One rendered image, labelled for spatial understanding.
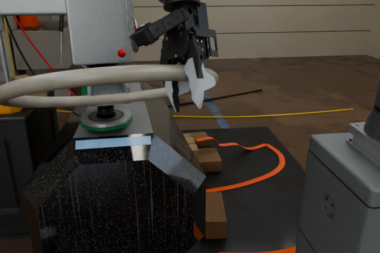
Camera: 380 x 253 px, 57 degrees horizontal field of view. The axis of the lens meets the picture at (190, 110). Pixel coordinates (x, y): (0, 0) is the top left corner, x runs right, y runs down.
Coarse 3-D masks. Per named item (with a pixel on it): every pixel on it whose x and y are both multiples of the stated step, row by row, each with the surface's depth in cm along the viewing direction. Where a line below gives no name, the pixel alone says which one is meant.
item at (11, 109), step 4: (0, 104) 190; (0, 108) 186; (4, 108) 186; (8, 108) 187; (12, 108) 188; (16, 108) 189; (20, 108) 192; (0, 112) 187; (4, 112) 187; (8, 112) 187; (12, 112) 188
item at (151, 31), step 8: (168, 16) 61; (176, 16) 63; (184, 16) 64; (144, 24) 60; (152, 24) 59; (160, 24) 60; (168, 24) 61; (176, 24) 62; (136, 32) 59; (144, 32) 58; (152, 32) 58; (160, 32) 59; (136, 40) 60; (144, 40) 59; (152, 40) 58
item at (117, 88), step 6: (84, 66) 146; (108, 84) 126; (114, 84) 125; (120, 84) 122; (126, 84) 108; (90, 90) 101; (96, 90) 118; (102, 90) 118; (108, 90) 117; (114, 90) 117; (120, 90) 117; (126, 90) 104
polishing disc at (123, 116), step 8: (88, 112) 155; (96, 112) 155; (120, 112) 155; (128, 112) 155; (88, 120) 146; (96, 120) 146; (104, 120) 146; (112, 120) 146; (120, 120) 146; (128, 120) 149
